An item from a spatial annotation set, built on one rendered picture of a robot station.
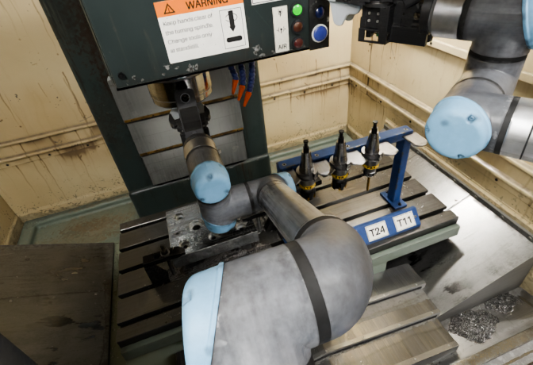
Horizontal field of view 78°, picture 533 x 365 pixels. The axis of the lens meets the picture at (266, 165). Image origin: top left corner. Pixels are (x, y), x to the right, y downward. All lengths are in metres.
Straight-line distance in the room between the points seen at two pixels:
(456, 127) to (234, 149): 1.20
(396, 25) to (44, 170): 1.81
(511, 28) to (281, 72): 1.45
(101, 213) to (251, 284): 1.79
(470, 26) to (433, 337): 0.99
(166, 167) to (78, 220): 0.76
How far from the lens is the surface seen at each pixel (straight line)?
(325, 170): 0.99
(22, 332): 1.57
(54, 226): 2.19
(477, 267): 1.43
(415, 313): 1.32
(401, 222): 1.26
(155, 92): 0.86
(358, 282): 0.39
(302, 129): 2.13
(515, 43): 0.58
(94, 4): 0.65
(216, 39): 0.67
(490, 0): 0.58
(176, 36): 0.66
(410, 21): 0.63
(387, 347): 1.24
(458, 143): 0.48
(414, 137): 1.17
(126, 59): 0.67
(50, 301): 1.63
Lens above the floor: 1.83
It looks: 37 degrees down
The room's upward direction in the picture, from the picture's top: 7 degrees counter-clockwise
